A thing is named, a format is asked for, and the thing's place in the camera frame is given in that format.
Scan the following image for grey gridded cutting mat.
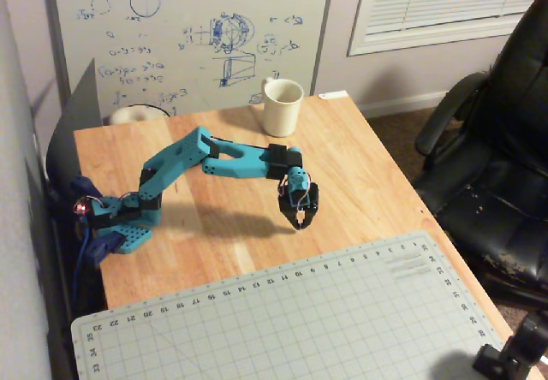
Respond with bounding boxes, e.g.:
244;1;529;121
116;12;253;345
70;229;506;380

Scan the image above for whiteboard with blue drawings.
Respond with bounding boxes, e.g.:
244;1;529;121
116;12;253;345
41;0;337;119

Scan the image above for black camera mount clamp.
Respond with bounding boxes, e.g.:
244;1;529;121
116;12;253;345
472;313;548;380

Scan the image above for dark blue table clamp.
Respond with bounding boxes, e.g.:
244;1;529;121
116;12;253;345
69;175;126;270

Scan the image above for white window blinds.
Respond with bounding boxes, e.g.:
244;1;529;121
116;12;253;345
347;0;548;57

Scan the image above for cream ceramic mug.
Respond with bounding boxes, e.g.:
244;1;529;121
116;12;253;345
261;76;305;138

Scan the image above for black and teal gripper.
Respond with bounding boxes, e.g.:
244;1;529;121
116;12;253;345
277;167;320;231

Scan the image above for dark grey flat panel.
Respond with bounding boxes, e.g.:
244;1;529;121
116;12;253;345
45;57;104;184

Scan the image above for blue cable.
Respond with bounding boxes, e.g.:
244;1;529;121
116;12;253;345
70;221;94;312

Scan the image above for black leather office chair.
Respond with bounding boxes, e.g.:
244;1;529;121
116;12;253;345
414;0;548;308

